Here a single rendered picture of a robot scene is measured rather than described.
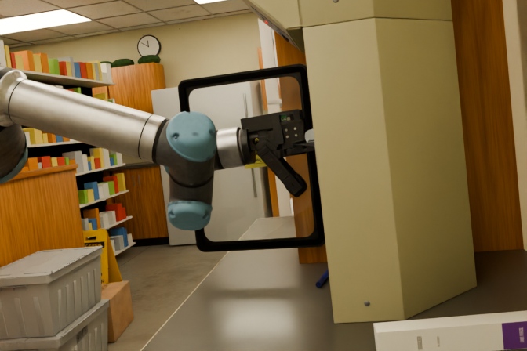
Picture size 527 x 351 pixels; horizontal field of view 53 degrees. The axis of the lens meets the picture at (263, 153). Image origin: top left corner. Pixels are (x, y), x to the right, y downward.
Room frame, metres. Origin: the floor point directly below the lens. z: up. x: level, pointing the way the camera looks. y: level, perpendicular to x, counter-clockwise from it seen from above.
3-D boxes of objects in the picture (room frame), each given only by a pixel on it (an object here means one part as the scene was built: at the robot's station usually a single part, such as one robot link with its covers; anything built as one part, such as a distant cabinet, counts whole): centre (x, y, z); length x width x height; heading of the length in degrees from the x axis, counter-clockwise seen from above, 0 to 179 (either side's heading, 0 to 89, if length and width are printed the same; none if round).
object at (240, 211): (1.18, 0.03, 1.19); 0.30 x 0.01 x 0.40; 75
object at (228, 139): (1.00, 0.05, 1.23); 0.08 x 0.05 x 0.08; 171
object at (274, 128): (0.98, -0.03, 1.24); 0.12 x 0.08 x 0.09; 81
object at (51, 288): (2.90, 1.27, 0.49); 0.60 x 0.42 x 0.33; 171
